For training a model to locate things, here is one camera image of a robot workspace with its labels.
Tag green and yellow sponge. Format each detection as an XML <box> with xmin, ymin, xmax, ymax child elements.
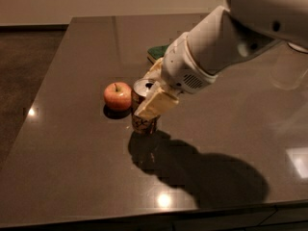
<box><xmin>147</xmin><ymin>45</ymin><xmax>168</xmax><ymax>64</ymax></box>

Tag red apple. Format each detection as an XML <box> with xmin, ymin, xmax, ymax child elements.
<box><xmin>103</xmin><ymin>82</ymin><xmax>132</xmax><ymax>112</ymax></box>

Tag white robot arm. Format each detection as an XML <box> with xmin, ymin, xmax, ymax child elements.
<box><xmin>134</xmin><ymin>0</ymin><xmax>308</xmax><ymax>120</ymax></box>

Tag orange patterned soda can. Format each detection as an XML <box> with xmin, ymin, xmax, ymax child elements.
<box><xmin>131</xmin><ymin>79</ymin><xmax>158</xmax><ymax>135</ymax></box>

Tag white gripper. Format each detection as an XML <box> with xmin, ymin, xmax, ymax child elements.
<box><xmin>134</xmin><ymin>33</ymin><xmax>217</xmax><ymax>120</ymax></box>

